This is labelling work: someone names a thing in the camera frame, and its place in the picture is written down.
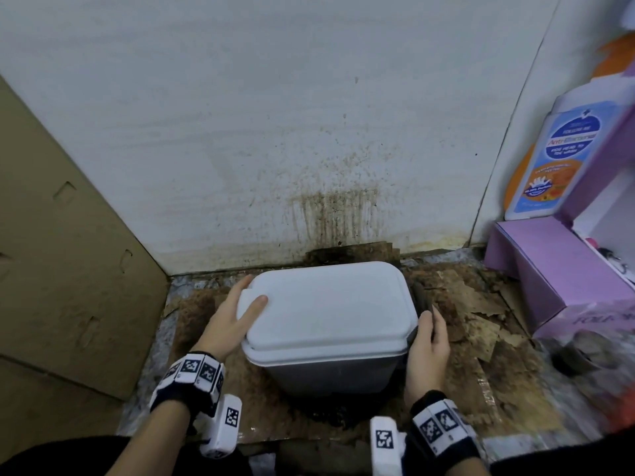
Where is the person's left hand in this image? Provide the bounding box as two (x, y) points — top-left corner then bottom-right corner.
(191, 275), (269, 363)

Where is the person's right hand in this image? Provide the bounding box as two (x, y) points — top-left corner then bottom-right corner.
(404, 304), (451, 406)

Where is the white bin lid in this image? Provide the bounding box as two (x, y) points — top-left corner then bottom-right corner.
(236, 261), (420, 368)

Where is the grey plastic bin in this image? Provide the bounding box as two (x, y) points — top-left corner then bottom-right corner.
(262, 280), (433, 398)

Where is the person's right forearm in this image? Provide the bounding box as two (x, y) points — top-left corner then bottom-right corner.
(457, 456), (491, 476)

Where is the person's left forearm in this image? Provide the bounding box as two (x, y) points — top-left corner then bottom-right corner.
(106, 400), (192, 476)

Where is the soiled torn cardboard sheet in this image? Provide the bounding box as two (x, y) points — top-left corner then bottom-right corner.
(168, 241), (564, 444)

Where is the black wrist band with markers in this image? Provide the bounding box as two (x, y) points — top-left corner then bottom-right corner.
(403, 390), (481, 476)
(149, 351), (227, 419)

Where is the purple cardboard box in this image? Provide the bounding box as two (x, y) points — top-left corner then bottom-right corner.
(484, 106), (635, 342)

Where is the dark round container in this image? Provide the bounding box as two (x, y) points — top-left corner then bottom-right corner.
(550, 331), (618, 378)

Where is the brown cardboard panel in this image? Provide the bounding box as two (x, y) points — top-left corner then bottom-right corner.
(0, 75), (171, 465)

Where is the small black and white item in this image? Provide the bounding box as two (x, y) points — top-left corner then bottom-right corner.
(597, 247), (635, 284)

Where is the white bottle with blue label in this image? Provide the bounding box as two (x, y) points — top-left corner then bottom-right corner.
(504, 75), (635, 221)

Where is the red blurred object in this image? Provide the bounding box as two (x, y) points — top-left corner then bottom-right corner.
(606, 385), (635, 435)

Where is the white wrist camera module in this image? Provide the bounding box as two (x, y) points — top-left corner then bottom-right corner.
(197, 394), (243, 460)
(369, 416), (408, 476)

